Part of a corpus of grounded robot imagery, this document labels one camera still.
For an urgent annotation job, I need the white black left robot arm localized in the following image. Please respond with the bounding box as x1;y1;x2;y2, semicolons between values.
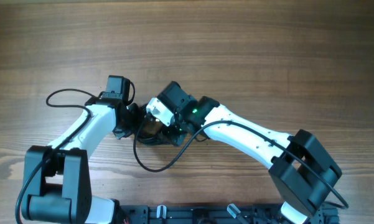
15;75;140;223

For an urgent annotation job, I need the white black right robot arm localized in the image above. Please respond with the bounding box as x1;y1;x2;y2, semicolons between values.
147;82;342;223

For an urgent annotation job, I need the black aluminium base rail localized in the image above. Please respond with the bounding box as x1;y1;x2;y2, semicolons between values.
118;203;340;224

